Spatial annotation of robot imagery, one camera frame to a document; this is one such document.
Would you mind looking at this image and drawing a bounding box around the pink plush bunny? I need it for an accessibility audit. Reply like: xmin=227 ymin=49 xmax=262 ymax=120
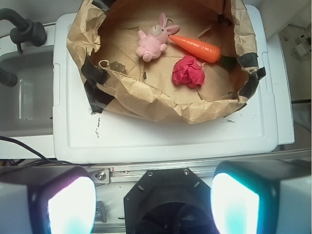
xmin=136 ymin=12 xmax=180 ymax=62

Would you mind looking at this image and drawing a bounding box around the dark grey faucet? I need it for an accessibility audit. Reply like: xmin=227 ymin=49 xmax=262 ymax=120
xmin=0 ymin=8 xmax=47 ymax=54

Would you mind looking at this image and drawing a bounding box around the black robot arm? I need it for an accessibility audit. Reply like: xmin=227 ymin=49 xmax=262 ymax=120
xmin=0 ymin=160 xmax=312 ymax=234

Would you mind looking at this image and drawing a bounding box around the small dark rock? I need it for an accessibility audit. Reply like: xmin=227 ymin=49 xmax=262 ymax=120
xmin=109 ymin=61 xmax=126 ymax=74

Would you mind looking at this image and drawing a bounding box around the brown paper bag basin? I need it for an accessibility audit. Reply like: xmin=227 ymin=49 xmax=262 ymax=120
xmin=67 ymin=0 xmax=266 ymax=124

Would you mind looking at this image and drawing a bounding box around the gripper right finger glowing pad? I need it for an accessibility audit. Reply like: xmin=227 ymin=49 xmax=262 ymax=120
xmin=211 ymin=159 xmax=312 ymax=234

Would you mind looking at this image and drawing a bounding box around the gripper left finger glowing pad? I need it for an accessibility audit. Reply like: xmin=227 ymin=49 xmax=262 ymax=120
xmin=0 ymin=166 xmax=97 ymax=234

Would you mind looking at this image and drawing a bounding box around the aluminium frame rail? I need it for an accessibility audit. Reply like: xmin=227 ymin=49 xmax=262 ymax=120
xmin=90 ymin=148 xmax=312 ymax=234

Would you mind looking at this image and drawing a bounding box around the crumpled red paper ball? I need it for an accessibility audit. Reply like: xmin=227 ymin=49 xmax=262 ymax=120
xmin=172 ymin=55 xmax=205 ymax=88

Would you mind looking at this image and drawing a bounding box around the white plastic lid board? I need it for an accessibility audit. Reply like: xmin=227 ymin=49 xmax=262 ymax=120
xmin=53 ymin=5 xmax=278 ymax=164

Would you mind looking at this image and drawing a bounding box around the black cable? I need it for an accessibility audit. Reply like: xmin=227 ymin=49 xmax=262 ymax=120
xmin=0 ymin=136 xmax=74 ymax=168

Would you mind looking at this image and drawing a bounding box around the orange plastic carrot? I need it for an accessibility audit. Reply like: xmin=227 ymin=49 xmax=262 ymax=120
xmin=169 ymin=35 xmax=238 ymax=70

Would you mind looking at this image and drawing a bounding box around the white sink basin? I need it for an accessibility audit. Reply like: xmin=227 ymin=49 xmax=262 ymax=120
xmin=0 ymin=23 xmax=58 ymax=137

